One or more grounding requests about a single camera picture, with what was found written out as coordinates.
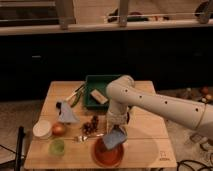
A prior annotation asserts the green cup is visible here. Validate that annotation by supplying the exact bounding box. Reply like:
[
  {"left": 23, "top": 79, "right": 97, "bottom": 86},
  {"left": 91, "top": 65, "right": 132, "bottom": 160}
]
[{"left": 49, "top": 139, "right": 65, "bottom": 156}]

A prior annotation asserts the green plastic tray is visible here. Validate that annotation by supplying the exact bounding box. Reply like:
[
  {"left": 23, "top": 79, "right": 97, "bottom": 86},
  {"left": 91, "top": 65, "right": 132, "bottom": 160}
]
[{"left": 83, "top": 75, "right": 119, "bottom": 110}]

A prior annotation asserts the bunch of dark grapes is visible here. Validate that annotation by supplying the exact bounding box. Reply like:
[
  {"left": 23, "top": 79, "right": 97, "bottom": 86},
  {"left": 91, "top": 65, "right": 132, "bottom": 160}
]
[{"left": 81, "top": 116, "right": 99, "bottom": 135}]

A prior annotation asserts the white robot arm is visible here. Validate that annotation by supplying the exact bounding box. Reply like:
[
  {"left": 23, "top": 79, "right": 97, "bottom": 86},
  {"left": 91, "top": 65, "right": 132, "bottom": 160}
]
[{"left": 106, "top": 75, "right": 213, "bottom": 134}]

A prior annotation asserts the tan block in tray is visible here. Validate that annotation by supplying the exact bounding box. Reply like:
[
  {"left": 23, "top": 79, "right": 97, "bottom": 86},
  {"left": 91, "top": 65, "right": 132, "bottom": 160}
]
[{"left": 90, "top": 89, "right": 108, "bottom": 104}]

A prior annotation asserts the orange onion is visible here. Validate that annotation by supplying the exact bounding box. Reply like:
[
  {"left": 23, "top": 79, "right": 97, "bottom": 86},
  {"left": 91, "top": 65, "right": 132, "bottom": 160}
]
[{"left": 52, "top": 123, "right": 66, "bottom": 136}]

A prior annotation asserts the wooden folding table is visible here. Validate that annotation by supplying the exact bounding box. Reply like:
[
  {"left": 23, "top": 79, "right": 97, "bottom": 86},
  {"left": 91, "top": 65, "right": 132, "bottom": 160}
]
[{"left": 24, "top": 81, "right": 176, "bottom": 170}]

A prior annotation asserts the white handled knife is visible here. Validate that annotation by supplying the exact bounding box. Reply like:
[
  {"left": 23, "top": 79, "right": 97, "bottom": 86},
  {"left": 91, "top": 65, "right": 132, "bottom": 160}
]
[{"left": 65, "top": 84, "right": 84, "bottom": 101}]

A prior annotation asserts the white bowl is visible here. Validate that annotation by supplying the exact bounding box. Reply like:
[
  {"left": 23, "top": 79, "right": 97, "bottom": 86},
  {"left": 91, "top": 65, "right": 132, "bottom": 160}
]
[{"left": 33, "top": 120, "right": 52, "bottom": 139}]

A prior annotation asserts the blue sponge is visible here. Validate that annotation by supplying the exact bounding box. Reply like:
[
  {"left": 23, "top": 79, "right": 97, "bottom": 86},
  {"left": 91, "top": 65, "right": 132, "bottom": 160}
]
[{"left": 102, "top": 128, "right": 127, "bottom": 150}]

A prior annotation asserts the silver fork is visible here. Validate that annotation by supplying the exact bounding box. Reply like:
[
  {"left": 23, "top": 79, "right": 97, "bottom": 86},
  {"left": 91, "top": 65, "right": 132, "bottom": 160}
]
[{"left": 73, "top": 133, "right": 104, "bottom": 142}]

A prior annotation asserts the red bowl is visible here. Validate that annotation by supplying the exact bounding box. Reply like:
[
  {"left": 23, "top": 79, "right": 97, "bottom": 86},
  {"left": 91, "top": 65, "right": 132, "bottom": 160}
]
[{"left": 91, "top": 138, "right": 124, "bottom": 168}]

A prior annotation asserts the green chili pepper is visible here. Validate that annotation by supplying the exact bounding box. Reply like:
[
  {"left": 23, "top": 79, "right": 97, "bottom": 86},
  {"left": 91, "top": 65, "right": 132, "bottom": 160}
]
[{"left": 70, "top": 91, "right": 83, "bottom": 108}]

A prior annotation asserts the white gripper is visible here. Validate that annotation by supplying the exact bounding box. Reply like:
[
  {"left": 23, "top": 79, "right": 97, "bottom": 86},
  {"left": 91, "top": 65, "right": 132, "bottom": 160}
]
[{"left": 106, "top": 111, "right": 129, "bottom": 131}]

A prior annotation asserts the light blue cloth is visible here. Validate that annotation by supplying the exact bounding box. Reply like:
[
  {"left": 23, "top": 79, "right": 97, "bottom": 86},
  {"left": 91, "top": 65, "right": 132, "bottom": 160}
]
[{"left": 56, "top": 101, "right": 79, "bottom": 123}]

